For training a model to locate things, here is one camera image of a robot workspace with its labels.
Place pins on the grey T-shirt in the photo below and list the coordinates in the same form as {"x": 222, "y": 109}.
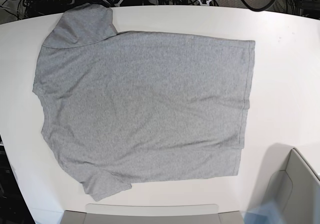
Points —
{"x": 134, "y": 107}

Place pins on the beige bin at right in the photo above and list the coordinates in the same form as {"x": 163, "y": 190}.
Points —
{"x": 293, "y": 193}

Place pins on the beige bin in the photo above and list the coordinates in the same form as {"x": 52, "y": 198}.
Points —
{"x": 293, "y": 193}
{"x": 101, "y": 213}

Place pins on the beige bin at bottom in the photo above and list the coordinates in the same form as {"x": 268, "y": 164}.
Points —
{"x": 101, "y": 213}

